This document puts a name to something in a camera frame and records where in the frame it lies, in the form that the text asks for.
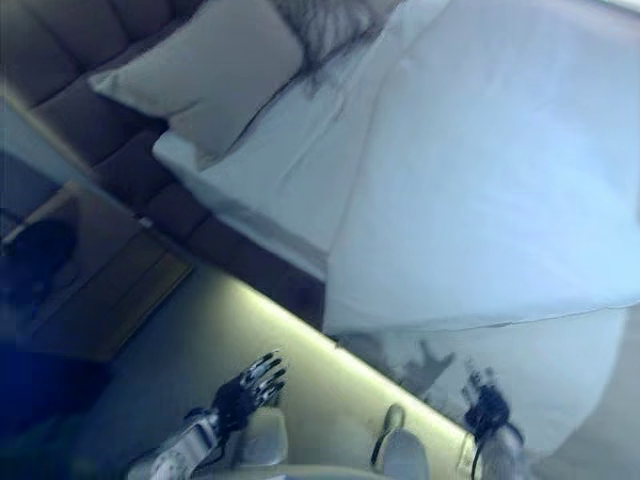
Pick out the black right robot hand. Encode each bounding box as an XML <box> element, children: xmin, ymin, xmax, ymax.
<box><xmin>460</xmin><ymin>364</ymin><xmax>512</xmax><ymax>431</ymax></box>

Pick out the grey tasselled cushion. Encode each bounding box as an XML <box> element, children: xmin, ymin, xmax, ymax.
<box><xmin>278</xmin><ymin>0</ymin><xmax>387</xmax><ymax>95</ymax></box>

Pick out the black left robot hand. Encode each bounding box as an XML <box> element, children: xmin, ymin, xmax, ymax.
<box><xmin>212</xmin><ymin>352</ymin><xmax>291</xmax><ymax>431</ymax></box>

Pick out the wooden drawer nightstand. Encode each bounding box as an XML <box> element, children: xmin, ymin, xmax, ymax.
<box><xmin>0</xmin><ymin>182</ymin><xmax>194</xmax><ymax>362</ymax></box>

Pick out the black round device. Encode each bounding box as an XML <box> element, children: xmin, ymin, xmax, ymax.
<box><xmin>0</xmin><ymin>219</ymin><xmax>77</xmax><ymax>297</ymax></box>

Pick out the large beige pillow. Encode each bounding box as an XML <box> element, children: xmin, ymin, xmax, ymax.
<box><xmin>88</xmin><ymin>5</ymin><xmax>307</xmax><ymax>157</ymax></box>

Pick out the white fitted mattress sheet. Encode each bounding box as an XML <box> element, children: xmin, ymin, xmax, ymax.
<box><xmin>152</xmin><ymin>29</ymin><xmax>402</xmax><ymax>282</ymax></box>

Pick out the brown tufted headboard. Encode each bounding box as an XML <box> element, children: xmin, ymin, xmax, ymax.
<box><xmin>0</xmin><ymin>0</ymin><xmax>217</xmax><ymax>237</ymax></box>

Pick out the white duvet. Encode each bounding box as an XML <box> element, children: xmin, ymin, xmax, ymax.
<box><xmin>323</xmin><ymin>0</ymin><xmax>640</xmax><ymax>451</ymax></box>

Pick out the grey right robot leg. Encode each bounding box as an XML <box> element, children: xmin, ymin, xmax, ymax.
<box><xmin>368</xmin><ymin>403</ymin><xmax>427</xmax><ymax>480</ymax></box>

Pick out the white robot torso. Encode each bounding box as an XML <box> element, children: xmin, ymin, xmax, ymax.
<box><xmin>164</xmin><ymin>452</ymin><xmax>482</xmax><ymax>480</ymax></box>

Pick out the beige fringed bed runner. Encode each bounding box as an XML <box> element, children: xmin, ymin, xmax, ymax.
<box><xmin>524</xmin><ymin>309</ymin><xmax>640</xmax><ymax>480</ymax></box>

